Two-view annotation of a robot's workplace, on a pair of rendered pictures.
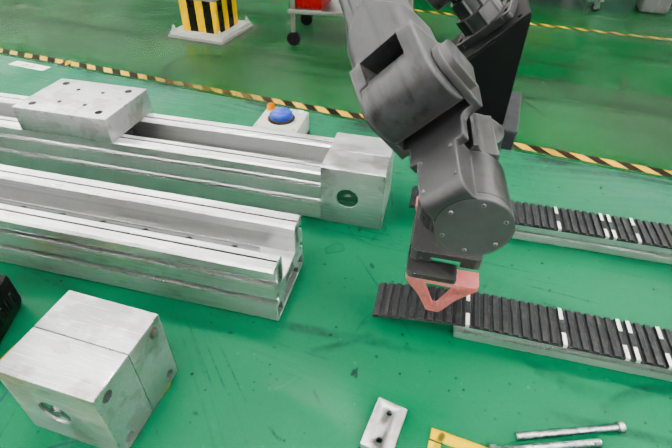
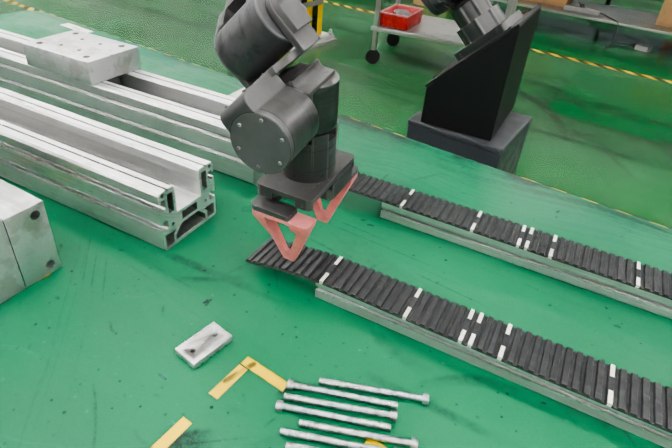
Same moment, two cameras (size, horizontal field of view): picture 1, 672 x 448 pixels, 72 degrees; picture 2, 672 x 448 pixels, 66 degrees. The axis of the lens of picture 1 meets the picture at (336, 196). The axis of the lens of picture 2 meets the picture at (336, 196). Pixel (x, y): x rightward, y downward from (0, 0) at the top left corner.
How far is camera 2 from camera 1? 0.27 m
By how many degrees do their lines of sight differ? 11
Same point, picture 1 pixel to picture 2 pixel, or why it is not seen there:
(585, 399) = (409, 372)
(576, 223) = (494, 229)
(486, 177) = (279, 102)
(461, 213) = (247, 126)
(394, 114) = (232, 47)
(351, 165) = not seen: hidden behind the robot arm
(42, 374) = not seen: outside the picture
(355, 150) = not seen: hidden behind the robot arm
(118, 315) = (12, 195)
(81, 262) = (25, 171)
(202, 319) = (103, 236)
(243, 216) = (161, 153)
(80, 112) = (72, 54)
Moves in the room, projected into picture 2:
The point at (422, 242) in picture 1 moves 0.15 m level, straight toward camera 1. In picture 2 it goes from (269, 180) to (160, 259)
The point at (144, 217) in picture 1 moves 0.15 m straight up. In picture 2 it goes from (88, 145) to (66, 41)
